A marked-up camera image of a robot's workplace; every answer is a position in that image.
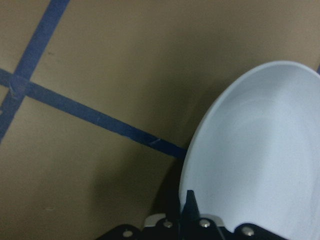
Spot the blue plate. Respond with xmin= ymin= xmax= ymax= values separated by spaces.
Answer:
xmin=179 ymin=61 xmax=320 ymax=240

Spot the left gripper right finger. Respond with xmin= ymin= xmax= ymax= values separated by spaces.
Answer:
xmin=180 ymin=190 xmax=284 ymax=240

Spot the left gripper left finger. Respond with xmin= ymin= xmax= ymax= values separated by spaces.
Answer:
xmin=96 ymin=213 xmax=180 ymax=240

